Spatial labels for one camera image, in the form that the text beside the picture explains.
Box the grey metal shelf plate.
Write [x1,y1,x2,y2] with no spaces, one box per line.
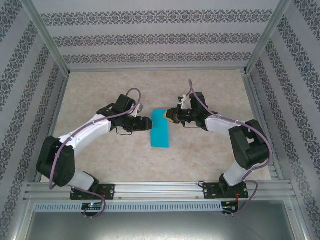
[24,211,300,240]

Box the aluminium frame upright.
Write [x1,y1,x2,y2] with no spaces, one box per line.
[284,196,316,240]
[4,196,36,240]

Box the aluminium frame post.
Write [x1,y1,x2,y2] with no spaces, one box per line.
[19,0,72,77]
[242,0,293,75]

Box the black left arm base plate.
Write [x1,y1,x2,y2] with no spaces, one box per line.
[69,183,116,201]

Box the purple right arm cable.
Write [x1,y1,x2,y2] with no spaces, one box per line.
[187,79,274,216]

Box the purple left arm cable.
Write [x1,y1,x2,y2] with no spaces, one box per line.
[48,87,143,219]

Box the aluminium mounting rail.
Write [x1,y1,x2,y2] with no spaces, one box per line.
[23,181,297,201]

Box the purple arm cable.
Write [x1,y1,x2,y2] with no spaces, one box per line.
[48,87,143,219]
[187,79,274,216]

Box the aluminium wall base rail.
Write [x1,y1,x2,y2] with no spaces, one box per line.
[67,65,247,73]

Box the slotted grey cable duct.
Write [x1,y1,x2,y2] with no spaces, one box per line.
[33,201,224,212]

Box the teal cloth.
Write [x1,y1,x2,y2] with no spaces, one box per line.
[150,108,171,149]

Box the aluminium table side rail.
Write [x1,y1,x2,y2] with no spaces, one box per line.
[240,71,286,181]
[33,73,72,183]

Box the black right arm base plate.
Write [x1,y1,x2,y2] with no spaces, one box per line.
[202,182,250,200]

